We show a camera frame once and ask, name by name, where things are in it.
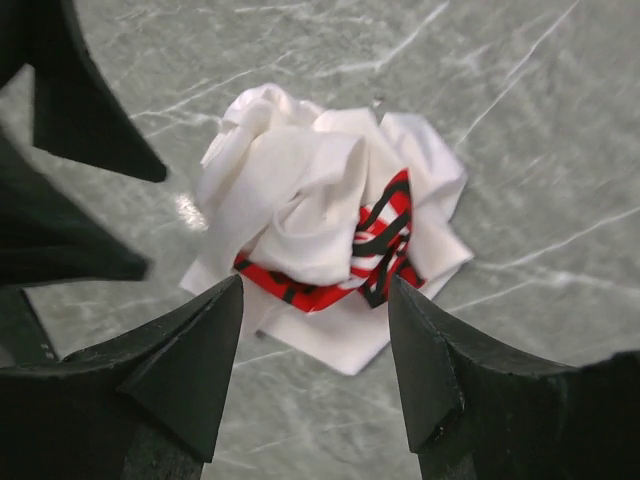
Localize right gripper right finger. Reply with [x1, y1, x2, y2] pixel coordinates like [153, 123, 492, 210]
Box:
[388, 278, 639, 479]

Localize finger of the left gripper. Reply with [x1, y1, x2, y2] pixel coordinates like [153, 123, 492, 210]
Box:
[1, 1, 167, 183]

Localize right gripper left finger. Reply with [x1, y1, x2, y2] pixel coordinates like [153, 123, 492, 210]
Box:
[1, 276, 243, 479]

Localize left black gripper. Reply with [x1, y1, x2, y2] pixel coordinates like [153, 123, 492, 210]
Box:
[0, 135, 150, 368]

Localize white t-shirt red print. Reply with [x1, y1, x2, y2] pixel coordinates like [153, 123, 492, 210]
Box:
[181, 84, 473, 376]

